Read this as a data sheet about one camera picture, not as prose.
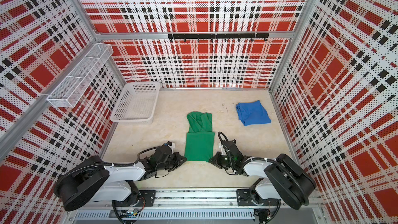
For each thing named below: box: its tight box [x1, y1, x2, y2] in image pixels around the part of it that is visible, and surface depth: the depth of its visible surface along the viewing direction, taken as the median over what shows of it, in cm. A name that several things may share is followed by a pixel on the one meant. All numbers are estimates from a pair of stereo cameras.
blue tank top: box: [235, 100, 272, 126], surface depth 106 cm
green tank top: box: [184, 111, 216, 163], surface depth 96 cm
